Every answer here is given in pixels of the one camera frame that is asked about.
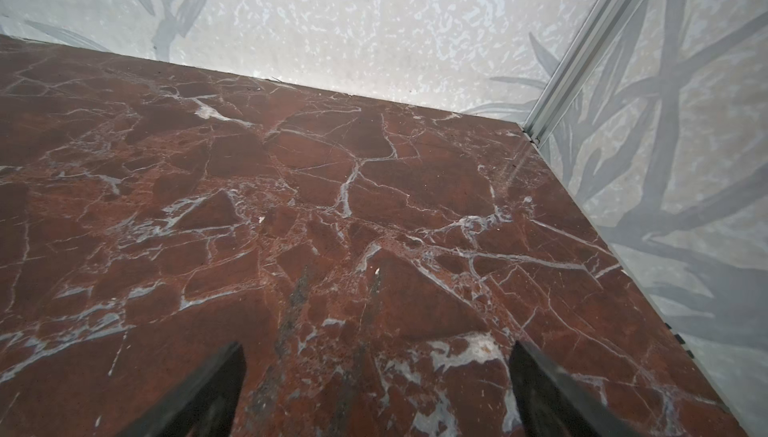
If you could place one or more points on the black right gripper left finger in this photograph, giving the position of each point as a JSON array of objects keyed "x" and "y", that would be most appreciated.
[{"x": 203, "y": 404}]

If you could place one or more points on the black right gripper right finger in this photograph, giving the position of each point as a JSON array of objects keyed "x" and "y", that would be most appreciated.
[{"x": 551, "y": 403}]

